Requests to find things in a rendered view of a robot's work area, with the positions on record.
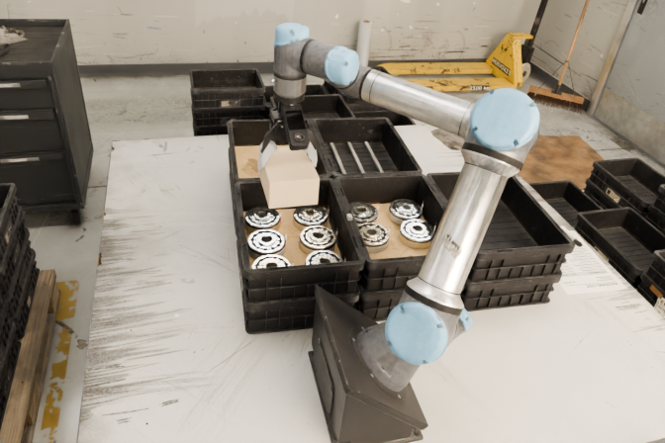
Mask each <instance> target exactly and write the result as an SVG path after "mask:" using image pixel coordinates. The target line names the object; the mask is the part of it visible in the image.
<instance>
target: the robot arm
mask: <svg viewBox="0 0 665 443"><path fill-rule="evenodd" d="M309 36H310V35H309V29H308V27H306V26H304V25H302V24H298V23H283V24H280V25H278V26H277V27H276V29H275V37H274V44H273V46H274V65H273V76H274V79H271V83H273V90H274V99H275V100H276V101H278V107H277V108H270V126H269V127H270V131H268V132H267V133H266V134H265V136H264V138H263V143H262V144H261V145H260V147H259V156H258V161H257V168H258V171H261V170H262V169H263V168H264V166H265V164H266V162H267V161H268V160H269V158H270V155H271V154H272V153H274V152H275V151H276V150H277V145H276V143H275V141H276V139H277V140H279V141H281V142H282V144H284V143H285V142H288V144H289V148H290V150H292V151H293V150H304V151H306V152H307V155H308V157H309V158H310V159H311V161H312V162H313V164H314V167H316V166H317V160H318V158H317V149H316V142H315V138H314V136H313V134H312V132H311V131H310V130H309V129H308V128H307V126H306V123H305V119H304V115H303V111H302V107H301V105H300V104H297V103H300V102H302V101H304V97H305V92H306V81H307V74H308V75H312V76H315V77H318V78H321V79H324V80H325V81H327V82H328V83H329V84H330V85H332V86H333V87H335V88H336V89H337V90H339V91H340V92H341V93H342V94H343V95H345V96H347V97H350V98H358V99H360V100H363V101H366V102H369V103H371V104H374V105H377V106H380V107H382V108H385V109H388V110H390V111H393V112H396V113H398V114H401V115H404V116H406V117H409V118H412V119H415V120H417V121H420V122H423V123H425V124H428V125H431V126H433V127H436V128H439V129H441V130H444V131H447V132H450V133H454V134H457V135H459V136H462V137H463V138H464V143H463V145H462V148H461V150H460V151H461V153H462V156H463V158H464V165H463V167H462V169H461V172H460V174H459V177H458V179H457V182H456V184H455V187H454V189H453V191H452V194H451V196H450V199H449V201H448V204H447V206H446V209H445V211H444V213H443V216H442V218H441V221H440V223H439V226H438V228H437V231H436V233H435V235H434V238H433V240H432V243H431V245H430V248H429V250H428V253H427V257H426V259H425V261H424V264H423V266H422V269H421V271H420V274H419V276H418V277H417V278H415V279H412V280H410V281H408V282H407V284H406V287H405V289H404V291H403V294H402V296H401V298H400V300H399V303H398V305H397V306H396V307H394V308H393V309H392V310H391V312H390V313H389V315H388V317H387V320H386V321H385V322H382V323H379V324H376V325H373V326H371V327H368V328H365V329H364V330H362V331H361V332H360V333H359V334H358V335H357V345H358V348H359V351H360V353H361V356H362V358H363V359H364V361H365V363H366V365H367V366H368V368H369V369H370V370H371V372H372V373H373V374H374V375H375V377H376V378H377V379H378V380H379V381H380V382H381V383H382V384H383V385H384V386H386V387H387V388H388V389H390V390H392V391H394V392H399V391H400V390H402V389H403V388H404V387H405V386H406V385H407V384H408V383H409V381H410V380H411V378H412V377H413V375H414V374H415V372H416V371H417V369H418V368H419V367H420V365H424V364H427V363H430V362H433V361H435V360H437V359H438V358H439V357H440V356H441V355H442V354H443V353H444V351H445V349H446V348H447V347H448V345H449V344H450V343H451V342H452V341H453V340H454V339H455V338H456V337H458V336H459V335H460V334H462V333H463V332H466V331H467V329H468V328H469V327H470V326H471V325H472V324H473V320H472V318H471V316H470V315H469V313H468V312H467V310H466V309H465V308H464V304H463V303H462V300H461V298H460V293H461V291H462V289H463V286H464V284H465V281H466V279H467V277H468V274H469V272H470V269H471V267H472V265H473V262H474V260H475V257H476V255H477V253H478V250H479V248H480V245H481V243H482V241H483V238H484V236H485V233H486V231H487V228H488V226H489V224H490V221H491V219H492V216H493V214H494V212H495V209H496V208H497V205H498V203H499V201H500V198H501V196H502V193H503V191H504V189H505V186H506V184H507V181H508V179H509V178H510V177H512V176H514V175H516V174H518V173H520V172H521V170H522V168H523V164H524V162H525V159H526V157H527V155H528V153H529V152H530V151H531V150H532V149H533V148H534V146H535V145H536V143H537V141H538V137H539V111H538V109H537V107H536V105H535V104H534V102H533V101H532V100H531V99H530V98H529V97H528V96H527V95H526V94H525V93H524V92H522V91H520V90H517V89H513V88H499V89H495V90H492V91H490V92H488V93H486V94H485V95H483V96H482V97H481V98H480V99H479V100H478V101H477V102H476V104H474V103H471V102H468V101H465V100H462V99H459V98H456V97H453V96H450V95H447V94H444V93H441V92H438V91H436V90H433V89H430V88H427V87H425V86H422V85H419V84H416V83H413V82H410V81H407V80H404V79H401V78H398V77H395V76H393V75H390V74H387V73H384V72H381V71H378V70H375V69H372V68H369V67H366V66H363V65H360V64H359V59H358V54H357V53H356V52H355V51H354V50H351V49H348V48H346V47H344V46H337V45H333V44H327V43H323V42H319V41H315V40H313V39H309ZM275 110H278V111H275Z"/></svg>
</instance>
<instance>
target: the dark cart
mask: <svg viewBox="0 0 665 443"><path fill-rule="evenodd" d="M2 26H4V27H6V28H7V29H8V30H9V29H10V28H14V29H19V30H22V31H24V32H25V35H24V36H23V38H25V39H27V40H26V41H22V42H17V43H14V44H9V46H6V47H5V48H7V49H9V52H7V53H6V54H4V55H2V56H0V184H1V183H14V184H15V185H16V189H17V191H16V194H15V196H16V197H18V200H17V204H18V206H21V207H22V209H23V212H24V214H32V213H45V212H57V211H69V210H71V216H72V219H73V222H74V224H79V223H81V213H80V210H81V209H84V205H85V200H86V194H87V188H88V182H89V176H90V170H91V164H92V158H93V151H94V148H93V143H92V138H91V132H90V128H89V123H88V117H87V112H86V107H85V101H84V96H83V91H82V85H81V80H80V75H79V69H78V64H77V59H76V53H75V48H74V43H73V37H72V32H71V28H70V22H69V19H0V29H1V28H2ZM5 48H4V49H5Z"/></svg>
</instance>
